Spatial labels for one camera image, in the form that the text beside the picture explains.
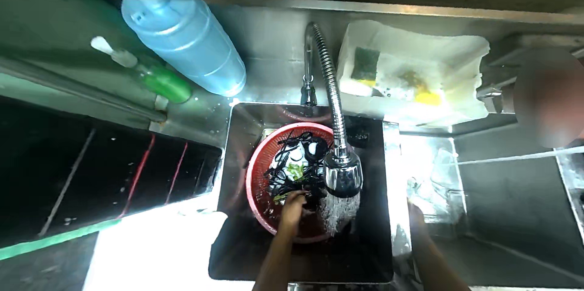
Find person's right hand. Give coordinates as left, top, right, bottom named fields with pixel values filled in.
left=407, top=198, right=426, bottom=237

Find person's right forearm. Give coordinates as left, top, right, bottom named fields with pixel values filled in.
left=411, top=229, right=471, bottom=291

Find small black chrome tap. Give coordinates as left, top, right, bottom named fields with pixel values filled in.
left=300, top=75, right=318, bottom=108

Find clear plastic containers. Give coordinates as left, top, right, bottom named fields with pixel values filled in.
left=407, top=147, right=466, bottom=224

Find red plastic colander basket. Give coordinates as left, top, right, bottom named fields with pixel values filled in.
left=246, top=122, right=348, bottom=244

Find dark green scouring sponge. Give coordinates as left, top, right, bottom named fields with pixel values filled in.
left=351, top=47, right=381, bottom=82

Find green liquid pump bottle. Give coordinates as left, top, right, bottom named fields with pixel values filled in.
left=90, top=36, right=193, bottom=104

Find black panel with red stripes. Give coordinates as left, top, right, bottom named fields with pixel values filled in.
left=0, top=95, right=223, bottom=248

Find large blue plastic bottle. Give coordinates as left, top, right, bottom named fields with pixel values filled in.
left=121, top=0, right=247, bottom=98

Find grey metal pipe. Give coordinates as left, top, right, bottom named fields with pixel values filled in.
left=0, top=56, right=168, bottom=123

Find chrome flexible spray faucet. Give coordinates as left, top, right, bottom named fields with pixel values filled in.
left=301, top=22, right=364, bottom=199

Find white cut plastic container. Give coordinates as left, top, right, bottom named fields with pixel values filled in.
left=337, top=19, right=491, bottom=127

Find stainless steel double sink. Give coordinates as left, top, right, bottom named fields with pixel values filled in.
left=196, top=0, right=584, bottom=291

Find person's left hand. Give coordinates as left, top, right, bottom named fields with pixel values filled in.
left=279, top=190, right=308, bottom=233

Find person's left forearm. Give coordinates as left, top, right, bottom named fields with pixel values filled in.
left=252, top=225, right=299, bottom=291

